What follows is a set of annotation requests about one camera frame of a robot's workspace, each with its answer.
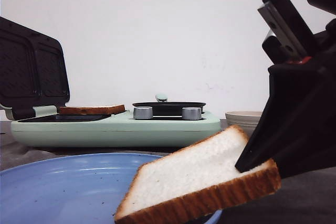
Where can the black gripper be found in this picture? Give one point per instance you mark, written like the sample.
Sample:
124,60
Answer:
297,126

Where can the right silver control knob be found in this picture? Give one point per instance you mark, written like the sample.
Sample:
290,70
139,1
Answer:
191,113

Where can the mint green breakfast maker base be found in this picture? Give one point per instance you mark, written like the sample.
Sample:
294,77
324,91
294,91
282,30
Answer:
116,130

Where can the black round frying pan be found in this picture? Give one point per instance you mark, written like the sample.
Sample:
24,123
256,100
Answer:
163,107

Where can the blue round plate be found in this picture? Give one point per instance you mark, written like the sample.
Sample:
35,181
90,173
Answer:
74,189

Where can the breakfast maker hinged lid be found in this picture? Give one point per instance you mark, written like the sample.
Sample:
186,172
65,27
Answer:
33,71

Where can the left silver control knob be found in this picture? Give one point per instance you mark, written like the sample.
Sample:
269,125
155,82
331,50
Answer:
143,113

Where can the silver control knob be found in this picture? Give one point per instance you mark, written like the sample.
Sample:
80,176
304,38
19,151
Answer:
191,113
143,113

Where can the cream ribbed bowl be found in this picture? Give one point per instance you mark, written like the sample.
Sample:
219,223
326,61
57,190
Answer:
247,120

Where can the white bread slice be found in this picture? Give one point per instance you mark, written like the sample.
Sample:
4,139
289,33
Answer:
91,110
196,181

